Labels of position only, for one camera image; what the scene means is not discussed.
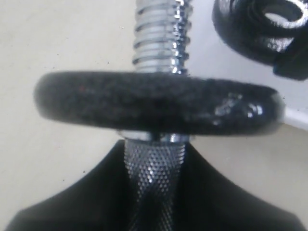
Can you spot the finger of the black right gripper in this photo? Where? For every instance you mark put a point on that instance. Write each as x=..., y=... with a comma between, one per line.
x=293, y=62

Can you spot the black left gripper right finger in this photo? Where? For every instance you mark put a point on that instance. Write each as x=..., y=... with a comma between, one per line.
x=208, y=201

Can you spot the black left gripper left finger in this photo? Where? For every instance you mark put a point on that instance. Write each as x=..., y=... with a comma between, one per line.
x=100, y=201

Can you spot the black weight plate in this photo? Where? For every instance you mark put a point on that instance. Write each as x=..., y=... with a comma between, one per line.
x=260, y=30

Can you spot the black plate far end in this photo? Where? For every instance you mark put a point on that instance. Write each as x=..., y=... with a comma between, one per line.
x=159, y=103

